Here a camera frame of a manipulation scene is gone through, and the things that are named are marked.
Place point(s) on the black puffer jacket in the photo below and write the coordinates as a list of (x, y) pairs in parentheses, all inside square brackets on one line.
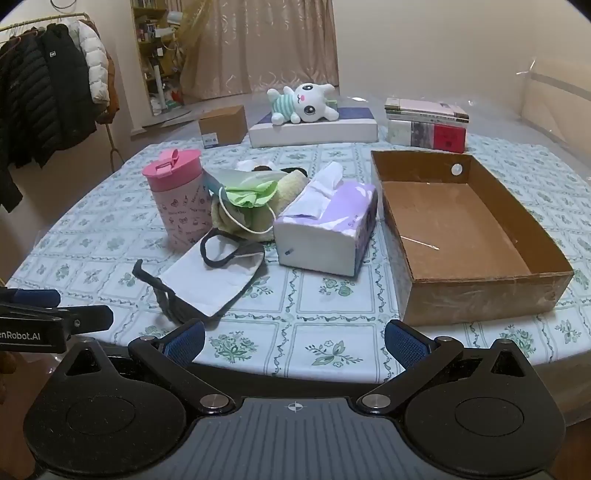
[(18, 101), (64, 87)]

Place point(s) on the plastic wrapped bed headboard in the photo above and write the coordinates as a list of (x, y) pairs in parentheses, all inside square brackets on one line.
[(558, 97)]

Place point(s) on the brown scrunchie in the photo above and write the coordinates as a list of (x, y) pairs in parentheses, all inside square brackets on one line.
[(263, 168)]

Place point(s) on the cluttered bookshelf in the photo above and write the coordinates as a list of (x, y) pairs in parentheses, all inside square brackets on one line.
[(145, 37)]

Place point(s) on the white bunny plush toy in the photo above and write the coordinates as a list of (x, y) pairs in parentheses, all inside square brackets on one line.
[(309, 104)]

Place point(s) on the pink lidded cup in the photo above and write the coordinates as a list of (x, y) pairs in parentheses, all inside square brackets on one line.
[(180, 207)]

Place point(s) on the small brown cardboard box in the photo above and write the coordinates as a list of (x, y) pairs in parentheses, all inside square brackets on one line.
[(226, 122)]

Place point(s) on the white flat box blue top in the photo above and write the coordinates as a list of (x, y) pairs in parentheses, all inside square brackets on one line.
[(314, 134)]

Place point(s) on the purple white tissue pack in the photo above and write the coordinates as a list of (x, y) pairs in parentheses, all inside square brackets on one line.
[(323, 230)]

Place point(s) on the pink cover book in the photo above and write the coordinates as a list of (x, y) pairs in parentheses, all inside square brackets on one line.
[(425, 104)]

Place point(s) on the thin white book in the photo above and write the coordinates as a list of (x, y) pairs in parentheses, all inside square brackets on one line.
[(429, 117)]

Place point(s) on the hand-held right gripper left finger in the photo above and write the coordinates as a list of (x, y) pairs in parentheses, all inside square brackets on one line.
[(187, 342)]

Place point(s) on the bamboo clothes rack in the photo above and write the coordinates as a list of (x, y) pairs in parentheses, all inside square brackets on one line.
[(46, 21)]

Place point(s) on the white puffer jacket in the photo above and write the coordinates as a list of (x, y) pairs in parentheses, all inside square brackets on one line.
[(94, 64)]

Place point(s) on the beige patterned curtain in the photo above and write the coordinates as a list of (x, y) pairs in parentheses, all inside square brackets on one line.
[(268, 46)]

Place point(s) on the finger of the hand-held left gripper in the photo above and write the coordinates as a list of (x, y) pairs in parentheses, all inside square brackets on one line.
[(32, 297), (87, 318)]

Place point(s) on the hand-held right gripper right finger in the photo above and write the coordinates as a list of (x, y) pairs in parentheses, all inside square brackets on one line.
[(406, 344)]

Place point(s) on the black soft pad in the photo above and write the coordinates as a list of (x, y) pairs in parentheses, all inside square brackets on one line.
[(293, 171)]

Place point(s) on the blue face mask clear wrapper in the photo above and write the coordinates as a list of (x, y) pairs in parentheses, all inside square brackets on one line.
[(226, 177)]

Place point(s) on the brown cardboard box tray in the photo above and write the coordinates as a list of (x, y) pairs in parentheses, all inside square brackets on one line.
[(452, 230)]

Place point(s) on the pale yellow towel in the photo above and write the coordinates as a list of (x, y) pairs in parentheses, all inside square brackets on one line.
[(291, 190)]

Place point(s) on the brown jacket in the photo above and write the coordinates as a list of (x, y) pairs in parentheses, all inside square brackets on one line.
[(113, 87)]

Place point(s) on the white cloth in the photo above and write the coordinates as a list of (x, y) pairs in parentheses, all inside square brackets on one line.
[(247, 165)]

